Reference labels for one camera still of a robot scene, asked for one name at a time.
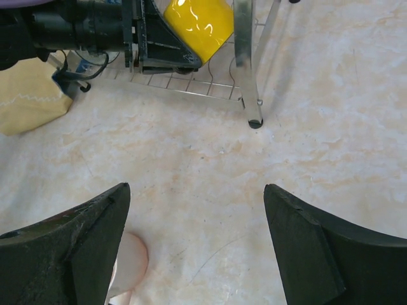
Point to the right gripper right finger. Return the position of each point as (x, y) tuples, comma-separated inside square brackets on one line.
[(323, 259)]

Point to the yellow glass mug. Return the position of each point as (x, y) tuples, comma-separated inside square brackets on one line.
[(203, 25)]

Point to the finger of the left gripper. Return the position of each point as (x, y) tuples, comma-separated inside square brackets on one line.
[(160, 49)]

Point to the stainless steel dish rack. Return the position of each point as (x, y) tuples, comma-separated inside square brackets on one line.
[(227, 81)]

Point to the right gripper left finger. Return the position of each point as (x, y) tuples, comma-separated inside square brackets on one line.
[(67, 258)]

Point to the yellow cloth with white zigzags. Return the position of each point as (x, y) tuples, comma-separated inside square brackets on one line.
[(30, 97)]

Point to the pink and white mug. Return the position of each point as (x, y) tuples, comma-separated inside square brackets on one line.
[(129, 269)]

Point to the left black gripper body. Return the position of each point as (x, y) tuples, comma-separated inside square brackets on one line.
[(31, 29)]

